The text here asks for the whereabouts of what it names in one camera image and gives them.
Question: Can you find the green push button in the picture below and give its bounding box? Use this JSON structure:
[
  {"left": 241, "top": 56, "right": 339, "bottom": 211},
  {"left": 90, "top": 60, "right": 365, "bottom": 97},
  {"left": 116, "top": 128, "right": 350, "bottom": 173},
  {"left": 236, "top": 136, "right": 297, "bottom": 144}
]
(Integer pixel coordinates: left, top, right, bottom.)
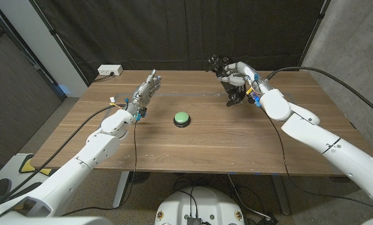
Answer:
[{"left": 172, "top": 111, "right": 192, "bottom": 128}]

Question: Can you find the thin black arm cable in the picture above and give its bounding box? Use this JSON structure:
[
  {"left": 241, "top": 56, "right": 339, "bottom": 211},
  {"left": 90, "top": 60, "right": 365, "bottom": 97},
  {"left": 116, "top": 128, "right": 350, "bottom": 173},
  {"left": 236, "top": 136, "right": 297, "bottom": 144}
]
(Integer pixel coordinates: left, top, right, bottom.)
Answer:
[
  {"left": 261, "top": 107, "right": 373, "bottom": 213},
  {"left": 61, "top": 120, "right": 139, "bottom": 217}
]

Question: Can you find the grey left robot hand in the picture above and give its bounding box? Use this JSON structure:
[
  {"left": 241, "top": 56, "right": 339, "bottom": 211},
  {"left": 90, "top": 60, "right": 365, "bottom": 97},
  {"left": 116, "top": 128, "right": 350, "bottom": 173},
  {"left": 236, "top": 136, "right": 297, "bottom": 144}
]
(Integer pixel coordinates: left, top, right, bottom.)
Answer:
[{"left": 128, "top": 69, "right": 162, "bottom": 116}]

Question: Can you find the white floor mat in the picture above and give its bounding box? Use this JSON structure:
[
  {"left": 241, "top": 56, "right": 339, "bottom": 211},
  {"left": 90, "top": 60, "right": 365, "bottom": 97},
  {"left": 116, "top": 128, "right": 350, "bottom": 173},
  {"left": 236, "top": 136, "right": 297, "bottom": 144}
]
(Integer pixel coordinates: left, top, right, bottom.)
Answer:
[{"left": 0, "top": 152, "right": 62, "bottom": 201}]

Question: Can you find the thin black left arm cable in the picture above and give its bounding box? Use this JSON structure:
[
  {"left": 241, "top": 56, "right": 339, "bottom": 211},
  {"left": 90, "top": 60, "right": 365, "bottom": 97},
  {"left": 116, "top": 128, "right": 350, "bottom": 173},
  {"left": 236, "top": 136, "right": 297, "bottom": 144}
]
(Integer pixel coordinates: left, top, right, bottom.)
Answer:
[{"left": 61, "top": 120, "right": 139, "bottom": 217}]

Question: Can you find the black backdrop stand pole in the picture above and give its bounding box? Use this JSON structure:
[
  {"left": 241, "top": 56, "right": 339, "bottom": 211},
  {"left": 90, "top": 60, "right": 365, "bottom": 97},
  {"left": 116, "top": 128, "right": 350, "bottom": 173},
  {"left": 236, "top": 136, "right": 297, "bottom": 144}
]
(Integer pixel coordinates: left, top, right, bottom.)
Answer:
[
  {"left": 28, "top": 0, "right": 90, "bottom": 87},
  {"left": 295, "top": 0, "right": 331, "bottom": 71}
]

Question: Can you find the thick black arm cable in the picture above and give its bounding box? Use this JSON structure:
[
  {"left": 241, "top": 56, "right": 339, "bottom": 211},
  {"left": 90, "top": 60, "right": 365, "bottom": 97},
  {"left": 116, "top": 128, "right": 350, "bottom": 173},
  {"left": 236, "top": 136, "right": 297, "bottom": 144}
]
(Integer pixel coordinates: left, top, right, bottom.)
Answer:
[
  {"left": 4, "top": 104, "right": 126, "bottom": 198},
  {"left": 266, "top": 66, "right": 373, "bottom": 119}
]

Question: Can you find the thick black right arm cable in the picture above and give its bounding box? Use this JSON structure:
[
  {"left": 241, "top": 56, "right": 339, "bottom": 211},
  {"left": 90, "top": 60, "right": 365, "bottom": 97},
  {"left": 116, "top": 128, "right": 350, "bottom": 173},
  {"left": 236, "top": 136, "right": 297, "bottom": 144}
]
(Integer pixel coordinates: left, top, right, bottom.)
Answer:
[{"left": 266, "top": 66, "right": 373, "bottom": 119}]

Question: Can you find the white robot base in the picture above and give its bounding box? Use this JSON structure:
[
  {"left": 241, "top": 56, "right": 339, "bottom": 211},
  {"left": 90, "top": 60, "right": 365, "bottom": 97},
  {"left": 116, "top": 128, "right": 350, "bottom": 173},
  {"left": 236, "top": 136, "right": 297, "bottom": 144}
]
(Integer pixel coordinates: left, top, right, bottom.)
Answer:
[{"left": 154, "top": 186, "right": 246, "bottom": 225}]

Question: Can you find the white floor cable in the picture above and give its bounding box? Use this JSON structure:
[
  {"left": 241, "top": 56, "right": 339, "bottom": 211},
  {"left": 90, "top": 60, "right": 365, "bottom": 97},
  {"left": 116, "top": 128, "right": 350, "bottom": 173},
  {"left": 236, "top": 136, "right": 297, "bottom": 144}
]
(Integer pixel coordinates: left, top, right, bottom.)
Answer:
[{"left": 226, "top": 174, "right": 271, "bottom": 219}]

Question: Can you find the white power strip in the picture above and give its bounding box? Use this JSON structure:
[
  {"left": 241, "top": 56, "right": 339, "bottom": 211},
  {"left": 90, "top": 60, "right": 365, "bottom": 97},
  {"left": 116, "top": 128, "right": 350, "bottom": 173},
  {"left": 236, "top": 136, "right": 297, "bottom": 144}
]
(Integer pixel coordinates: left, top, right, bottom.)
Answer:
[{"left": 97, "top": 64, "right": 124, "bottom": 76}]

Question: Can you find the grey table leg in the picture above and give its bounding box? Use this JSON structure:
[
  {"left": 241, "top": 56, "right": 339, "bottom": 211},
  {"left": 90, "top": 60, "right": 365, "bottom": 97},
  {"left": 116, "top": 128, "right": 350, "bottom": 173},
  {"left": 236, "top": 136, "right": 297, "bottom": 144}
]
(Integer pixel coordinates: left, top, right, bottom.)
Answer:
[
  {"left": 271, "top": 174, "right": 292, "bottom": 216},
  {"left": 112, "top": 171, "right": 131, "bottom": 209}
]

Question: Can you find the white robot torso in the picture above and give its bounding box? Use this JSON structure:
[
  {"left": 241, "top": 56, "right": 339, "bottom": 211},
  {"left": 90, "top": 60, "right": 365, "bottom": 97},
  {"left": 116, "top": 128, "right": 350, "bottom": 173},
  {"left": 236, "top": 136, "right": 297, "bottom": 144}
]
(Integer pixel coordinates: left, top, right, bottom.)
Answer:
[{"left": 0, "top": 215, "right": 373, "bottom": 225}]

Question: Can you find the black backdrop curtain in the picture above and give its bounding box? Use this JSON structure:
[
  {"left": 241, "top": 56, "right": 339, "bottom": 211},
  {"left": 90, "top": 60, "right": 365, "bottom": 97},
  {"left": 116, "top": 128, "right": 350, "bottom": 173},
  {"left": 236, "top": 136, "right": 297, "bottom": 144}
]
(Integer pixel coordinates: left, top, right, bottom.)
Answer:
[{"left": 29, "top": 0, "right": 326, "bottom": 85}]

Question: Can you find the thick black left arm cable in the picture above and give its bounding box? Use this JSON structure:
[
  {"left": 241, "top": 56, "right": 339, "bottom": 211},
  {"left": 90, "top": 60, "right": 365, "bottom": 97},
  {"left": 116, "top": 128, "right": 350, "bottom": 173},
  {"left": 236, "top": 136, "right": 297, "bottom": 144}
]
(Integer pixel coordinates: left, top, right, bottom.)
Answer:
[{"left": 4, "top": 104, "right": 126, "bottom": 198}]

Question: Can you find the black power strip cord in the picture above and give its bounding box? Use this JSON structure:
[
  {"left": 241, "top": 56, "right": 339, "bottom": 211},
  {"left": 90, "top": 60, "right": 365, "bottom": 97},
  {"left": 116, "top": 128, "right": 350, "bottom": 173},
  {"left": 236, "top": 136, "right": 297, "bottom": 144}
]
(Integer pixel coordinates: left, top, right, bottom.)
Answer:
[{"left": 94, "top": 72, "right": 115, "bottom": 83}]

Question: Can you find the black round stand base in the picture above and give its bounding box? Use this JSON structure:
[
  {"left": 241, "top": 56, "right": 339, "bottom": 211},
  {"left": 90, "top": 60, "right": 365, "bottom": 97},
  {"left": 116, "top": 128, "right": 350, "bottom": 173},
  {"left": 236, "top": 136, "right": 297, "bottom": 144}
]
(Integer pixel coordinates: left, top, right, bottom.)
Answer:
[{"left": 128, "top": 171, "right": 151, "bottom": 185}]

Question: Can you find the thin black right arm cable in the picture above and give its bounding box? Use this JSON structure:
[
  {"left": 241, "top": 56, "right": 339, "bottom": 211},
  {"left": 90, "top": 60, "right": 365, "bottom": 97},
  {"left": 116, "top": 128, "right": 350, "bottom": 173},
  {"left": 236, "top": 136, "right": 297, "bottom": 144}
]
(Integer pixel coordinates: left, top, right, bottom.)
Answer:
[{"left": 261, "top": 107, "right": 373, "bottom": 213}]

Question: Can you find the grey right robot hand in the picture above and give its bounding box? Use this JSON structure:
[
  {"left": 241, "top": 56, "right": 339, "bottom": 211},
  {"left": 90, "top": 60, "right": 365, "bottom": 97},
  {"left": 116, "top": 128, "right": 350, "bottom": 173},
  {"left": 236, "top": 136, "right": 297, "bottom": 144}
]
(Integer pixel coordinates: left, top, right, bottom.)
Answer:
[{"left": 217, "top": 61, "right": 262, "bottom": 91}]

